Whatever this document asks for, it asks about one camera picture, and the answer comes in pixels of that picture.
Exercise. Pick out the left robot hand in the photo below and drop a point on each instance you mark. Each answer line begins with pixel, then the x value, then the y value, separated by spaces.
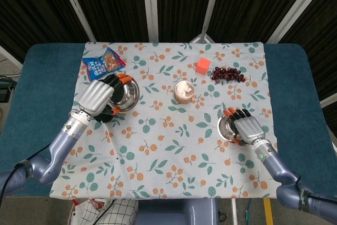
pixel 96 96

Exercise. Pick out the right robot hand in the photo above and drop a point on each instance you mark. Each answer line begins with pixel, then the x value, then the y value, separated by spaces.
pixel 250 128

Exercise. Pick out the steel bowl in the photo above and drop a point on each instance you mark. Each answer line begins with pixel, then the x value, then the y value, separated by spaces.
pixel 226 128
pixel 127 90

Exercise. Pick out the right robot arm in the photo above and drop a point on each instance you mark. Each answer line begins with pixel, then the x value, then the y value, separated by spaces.
pixel 276 167

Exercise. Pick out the blue snack bag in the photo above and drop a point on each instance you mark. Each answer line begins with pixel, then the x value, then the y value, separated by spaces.
pixel 101 63

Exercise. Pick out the dark red grape bunch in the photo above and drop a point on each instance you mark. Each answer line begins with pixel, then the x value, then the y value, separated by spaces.
pixel 227 74

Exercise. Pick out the blue padded table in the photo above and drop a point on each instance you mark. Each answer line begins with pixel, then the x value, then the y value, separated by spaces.
pixel 39 77

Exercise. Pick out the clear jar of orange slices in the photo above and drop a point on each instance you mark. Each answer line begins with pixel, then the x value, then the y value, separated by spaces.
pixel 184 92

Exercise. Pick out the orange cube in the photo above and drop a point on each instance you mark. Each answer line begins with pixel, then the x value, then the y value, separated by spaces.
pixel 203 65

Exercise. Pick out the fruit-print tablecloth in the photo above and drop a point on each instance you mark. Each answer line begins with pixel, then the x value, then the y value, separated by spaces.
pixel 168 143

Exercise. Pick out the white table leg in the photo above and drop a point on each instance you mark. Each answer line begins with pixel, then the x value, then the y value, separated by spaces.
pixel 234 211

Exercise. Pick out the grey metal stand foot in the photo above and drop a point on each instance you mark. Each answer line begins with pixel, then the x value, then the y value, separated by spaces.
pixel 201 38

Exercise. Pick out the blue-grey robot torso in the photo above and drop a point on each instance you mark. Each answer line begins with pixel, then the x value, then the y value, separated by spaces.
pixel 176 213

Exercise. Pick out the white and red plastic bag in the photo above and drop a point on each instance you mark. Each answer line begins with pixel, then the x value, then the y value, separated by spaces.
pixel 87 211

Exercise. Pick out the checkered white bag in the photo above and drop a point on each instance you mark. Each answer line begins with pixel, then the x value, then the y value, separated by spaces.
pixel 121 213

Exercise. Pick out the white partition frame post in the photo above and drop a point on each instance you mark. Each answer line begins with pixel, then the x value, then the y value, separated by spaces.
pixel 76 9
pixel 150 6
pixel 295 9
pixel 212 1

